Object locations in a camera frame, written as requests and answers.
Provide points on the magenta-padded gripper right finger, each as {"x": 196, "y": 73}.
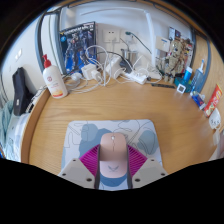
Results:
{"x": 150, "y": 171}

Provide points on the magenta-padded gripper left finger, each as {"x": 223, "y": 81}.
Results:
{"x": 75, "y": 171}

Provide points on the pink computer mouse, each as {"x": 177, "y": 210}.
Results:
{"x": 113, "y": 153}

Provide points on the white and blue mouse pad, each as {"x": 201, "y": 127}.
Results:
{"x": 86, "y": 133}

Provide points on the clear plastic cup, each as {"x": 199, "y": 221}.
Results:
{"x": 217, "y": 136}

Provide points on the white mug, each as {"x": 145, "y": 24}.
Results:
{"x": 215, "y": 119}

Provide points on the teal blanket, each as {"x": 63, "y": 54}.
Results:
{"x": 6, "y": 120}

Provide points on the blue snack packet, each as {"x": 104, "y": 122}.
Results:
{"x": 199, "y": 100}

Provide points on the black pen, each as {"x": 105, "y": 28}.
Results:
{"x": 163, "y": 85}

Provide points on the small white cube clock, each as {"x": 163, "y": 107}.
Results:
{"x": 181, "y": 88}

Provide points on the white red-pump lotion bottle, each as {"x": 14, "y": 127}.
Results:
{"x": 55, "y": 81}

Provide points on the teal round container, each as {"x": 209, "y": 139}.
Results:
{"x": 186, "y": 84}

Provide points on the white power strip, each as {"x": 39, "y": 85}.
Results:
{"x": 136, "y": 77}

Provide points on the red and yellow chip can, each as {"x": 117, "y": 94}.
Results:
{"x": 213, "y": 100}

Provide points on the black backpack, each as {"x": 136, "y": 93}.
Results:
{"x": 20, "y": 90}

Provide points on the white charger block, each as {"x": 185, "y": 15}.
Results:
{"x": 89, "y": 71}

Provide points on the white bottle with blue cap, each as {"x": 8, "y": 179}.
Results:
{"x": 187, "y": 74}

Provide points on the beige robot figure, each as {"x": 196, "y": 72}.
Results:
{"x": 173, "y": 61}

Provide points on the metal cup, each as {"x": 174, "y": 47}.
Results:
{"x": 130, "y": 56}

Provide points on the wooden wardrobe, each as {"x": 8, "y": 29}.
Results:
{"x": 213, "y": 66}

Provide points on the blue model kit box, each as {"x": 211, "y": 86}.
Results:
{"x": 76, "y": 46}

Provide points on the white desk lamp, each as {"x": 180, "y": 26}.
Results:
{"x": 151, "y": 40}

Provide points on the colourful printed box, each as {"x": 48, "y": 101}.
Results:
{"x": 175, "y": 35}

